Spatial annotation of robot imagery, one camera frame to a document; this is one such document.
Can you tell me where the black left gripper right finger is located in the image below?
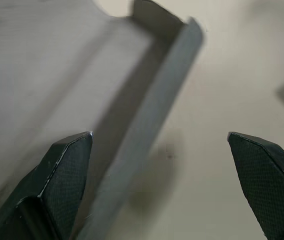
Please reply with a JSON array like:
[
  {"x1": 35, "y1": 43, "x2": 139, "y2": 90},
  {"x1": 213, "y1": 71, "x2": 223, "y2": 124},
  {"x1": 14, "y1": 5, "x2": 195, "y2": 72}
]
[{"x1": 227, "y1": 131, "x2": 284, "y2": 240}]

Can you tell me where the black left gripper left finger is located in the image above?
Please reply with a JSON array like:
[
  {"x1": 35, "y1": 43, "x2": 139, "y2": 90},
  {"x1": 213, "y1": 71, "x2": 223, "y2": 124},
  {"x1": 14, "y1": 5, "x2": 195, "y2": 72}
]
[{"x1": 0, "y1": 130, "x2": 94, "y2": 240}]

